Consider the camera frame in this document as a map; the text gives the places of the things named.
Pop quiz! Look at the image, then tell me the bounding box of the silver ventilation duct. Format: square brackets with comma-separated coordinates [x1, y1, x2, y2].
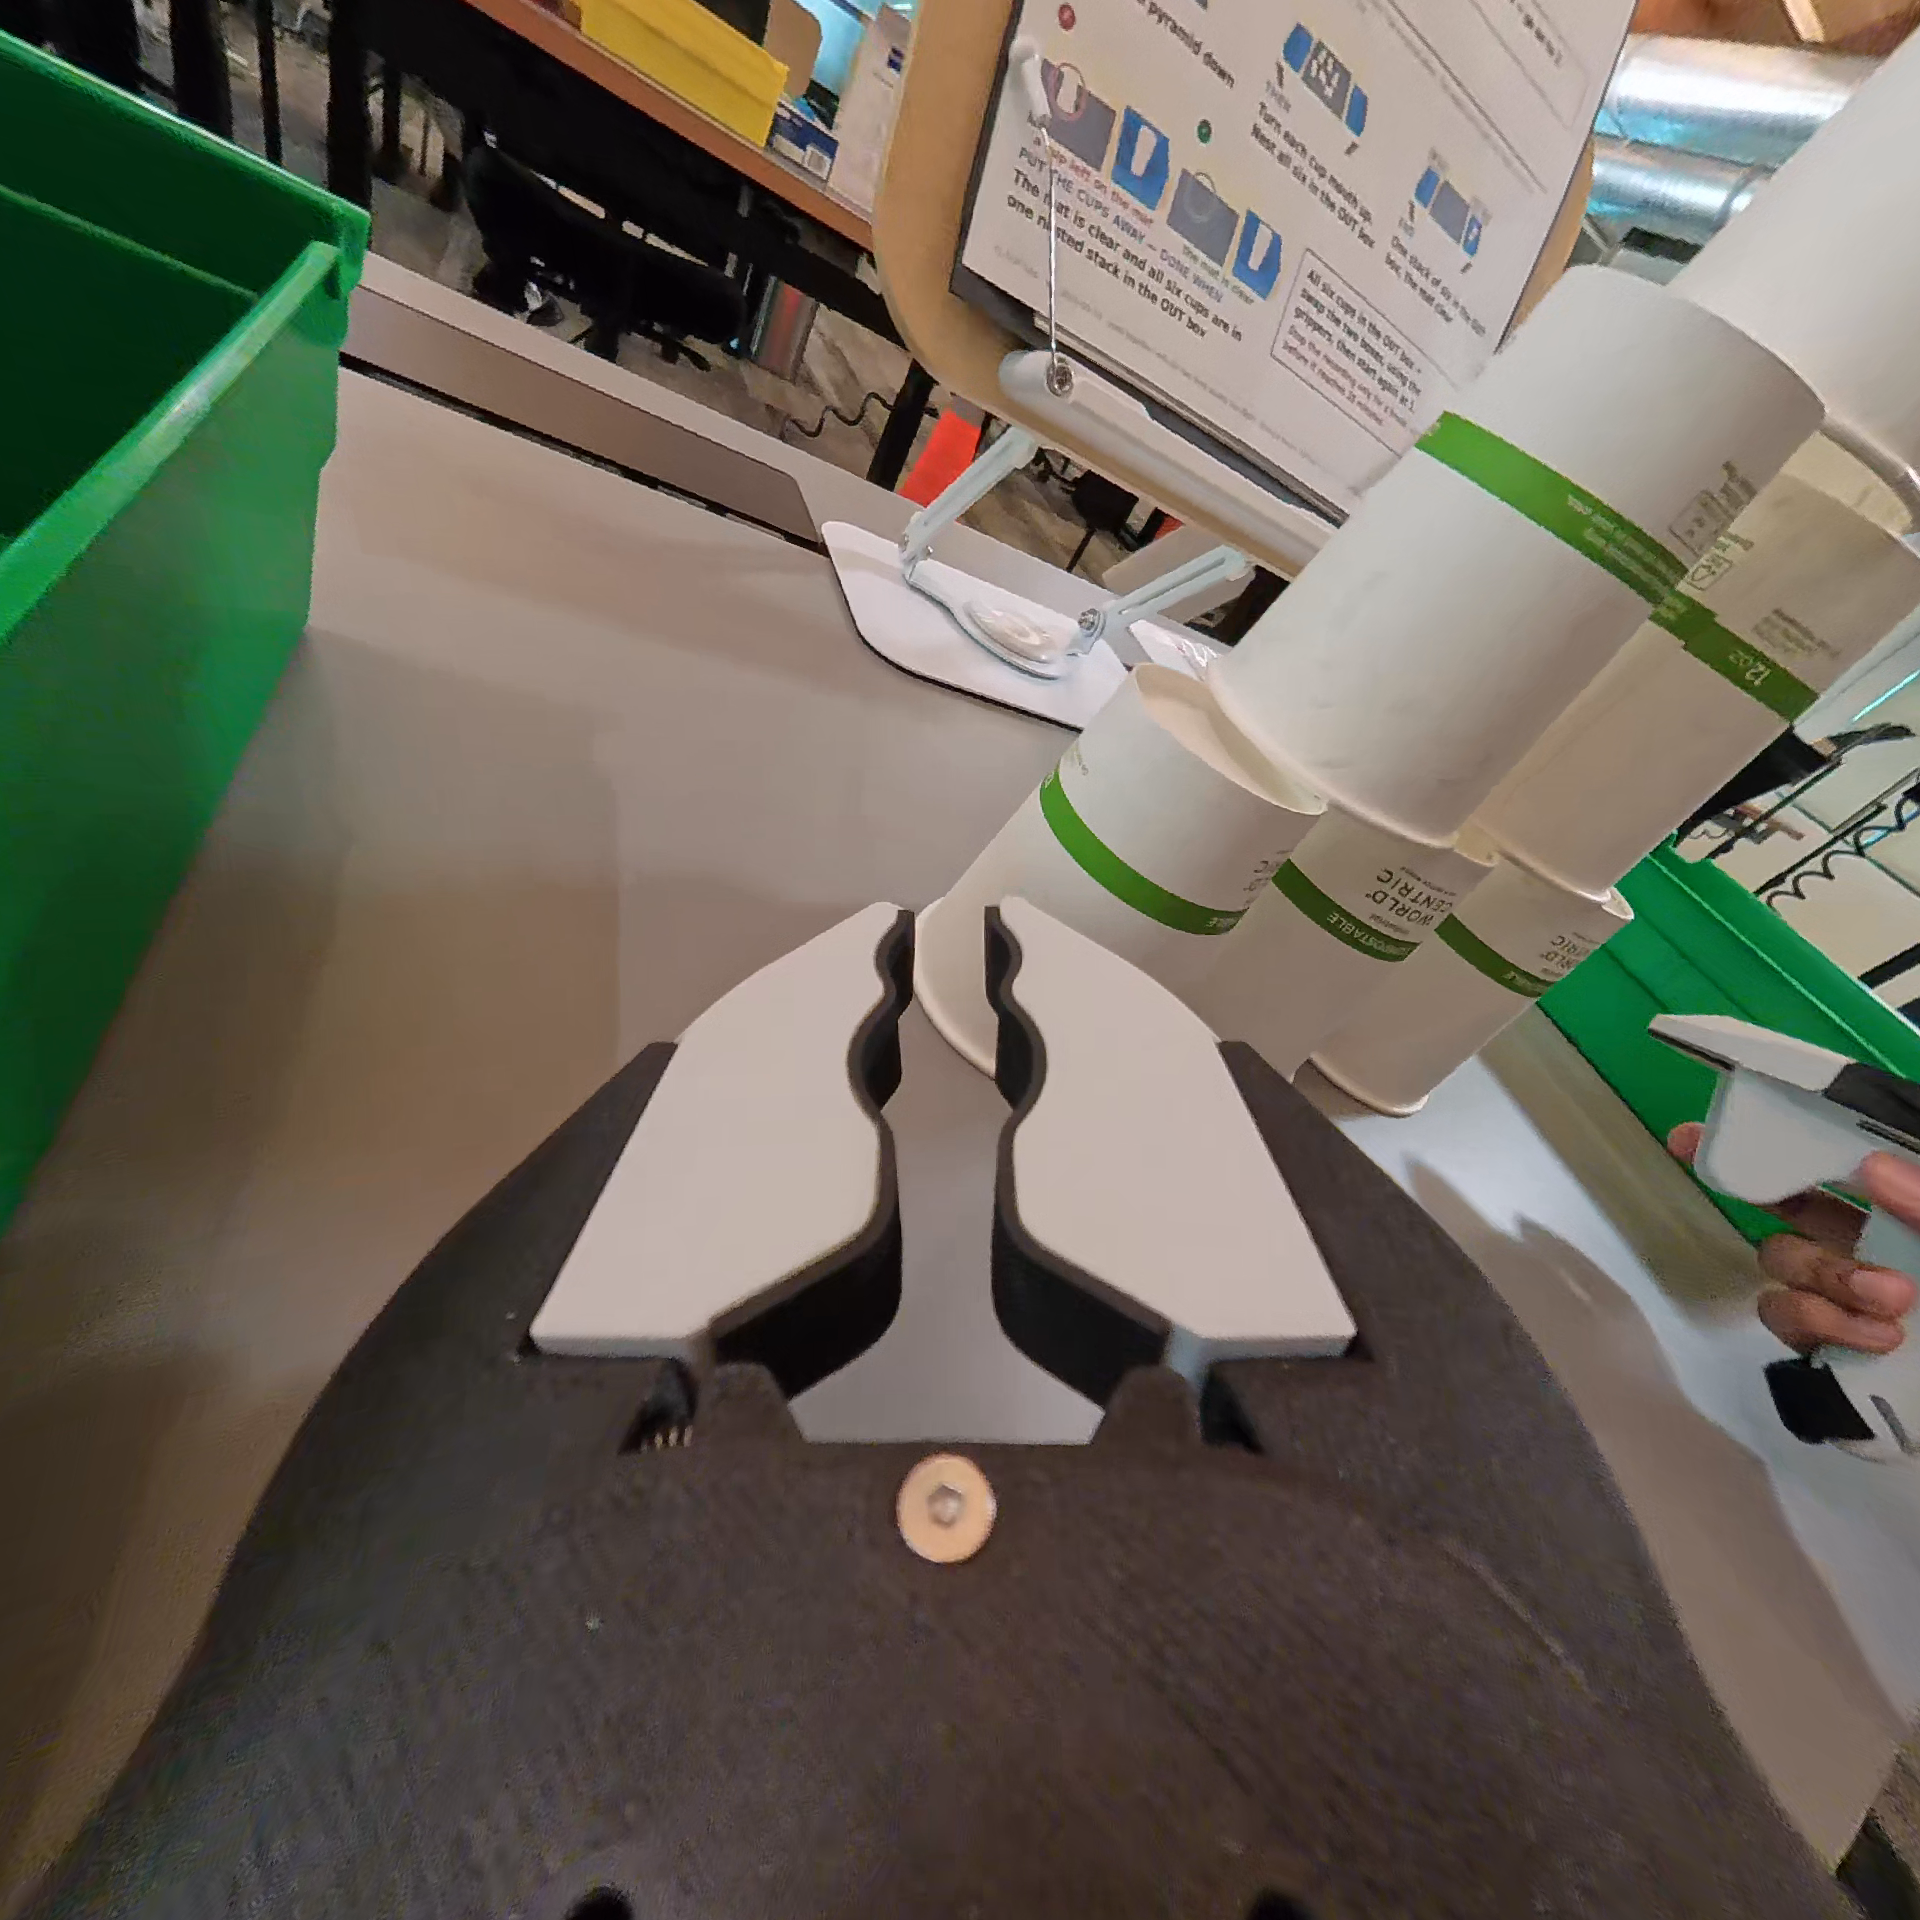
[1589, 31, 1890, 230]

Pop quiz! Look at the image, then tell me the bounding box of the orange traffic cone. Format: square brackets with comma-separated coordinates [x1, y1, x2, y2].
[899, 400, 992, 504]

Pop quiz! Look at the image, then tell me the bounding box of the white cardboard box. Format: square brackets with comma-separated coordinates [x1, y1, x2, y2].
[771, 35, 904, 188]

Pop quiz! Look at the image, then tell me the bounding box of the grey desk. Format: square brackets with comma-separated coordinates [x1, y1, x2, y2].
[0, 248, 1920, 1920]

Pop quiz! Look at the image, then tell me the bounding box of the person's right hand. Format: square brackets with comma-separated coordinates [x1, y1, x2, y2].
[1668, 1122, 1920, 1354]

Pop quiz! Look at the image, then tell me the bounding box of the printed instruction sheet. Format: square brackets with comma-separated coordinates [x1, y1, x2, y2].
[948, 0, 1639, 513]

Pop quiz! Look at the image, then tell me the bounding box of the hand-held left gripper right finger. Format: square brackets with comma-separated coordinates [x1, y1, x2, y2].
[979, 894, 1365, 1414]

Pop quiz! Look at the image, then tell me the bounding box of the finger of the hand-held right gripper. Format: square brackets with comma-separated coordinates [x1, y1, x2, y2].
[1644, 1013, 1912, 1207]

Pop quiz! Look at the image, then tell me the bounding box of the green plastic bin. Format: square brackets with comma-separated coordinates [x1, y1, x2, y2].
[1536, 839, 1920, 1247]
[0, 31, 374, 1238]

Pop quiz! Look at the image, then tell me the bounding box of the wooden background table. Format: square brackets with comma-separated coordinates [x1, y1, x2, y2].
[457, 0, 900, 496]

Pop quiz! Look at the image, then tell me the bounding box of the yellow plastic bin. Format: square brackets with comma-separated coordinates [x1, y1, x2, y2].
[579, 0, 793, 147]

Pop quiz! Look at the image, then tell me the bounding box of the black desk panel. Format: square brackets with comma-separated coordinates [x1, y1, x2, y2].
[341, 253, 821, 556]

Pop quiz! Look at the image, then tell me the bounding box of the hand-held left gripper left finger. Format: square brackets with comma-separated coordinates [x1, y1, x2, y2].
[529, 901, 922, 1402]

